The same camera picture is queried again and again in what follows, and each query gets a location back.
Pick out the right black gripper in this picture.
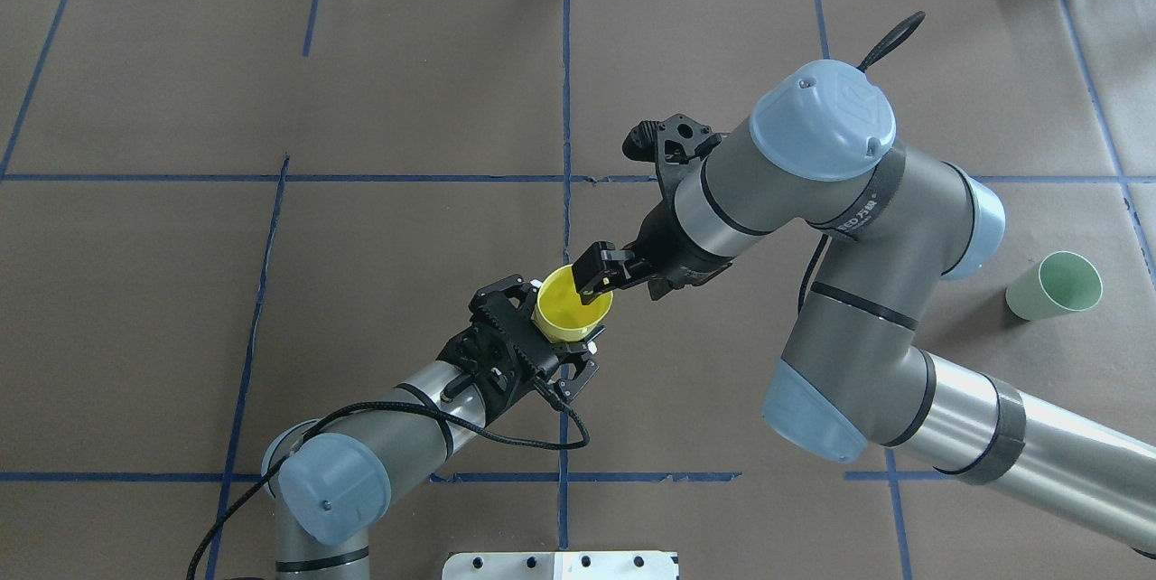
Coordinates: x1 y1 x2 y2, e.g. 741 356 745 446
573 201 733 305

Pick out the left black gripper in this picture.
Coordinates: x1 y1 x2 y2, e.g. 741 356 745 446
470 274 599 408

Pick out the yellow plastic cup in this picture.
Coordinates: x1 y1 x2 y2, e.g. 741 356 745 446
532 266 612 342

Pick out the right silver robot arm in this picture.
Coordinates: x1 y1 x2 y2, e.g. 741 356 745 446
573 59 1153 557

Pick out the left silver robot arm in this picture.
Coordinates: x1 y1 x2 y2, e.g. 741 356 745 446
257 267 612 579

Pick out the green plastic cup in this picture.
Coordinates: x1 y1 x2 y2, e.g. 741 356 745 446
1005 251 1104 321

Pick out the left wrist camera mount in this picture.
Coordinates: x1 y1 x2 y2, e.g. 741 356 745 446
438 317 548 424

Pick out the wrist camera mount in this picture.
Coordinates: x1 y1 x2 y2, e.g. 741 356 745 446
620 114 728 198
438 317 548 424

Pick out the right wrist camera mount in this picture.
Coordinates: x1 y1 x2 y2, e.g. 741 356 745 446
620 114 728 198

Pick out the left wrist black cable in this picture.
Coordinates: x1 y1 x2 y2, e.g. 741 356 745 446
185 381 592 580

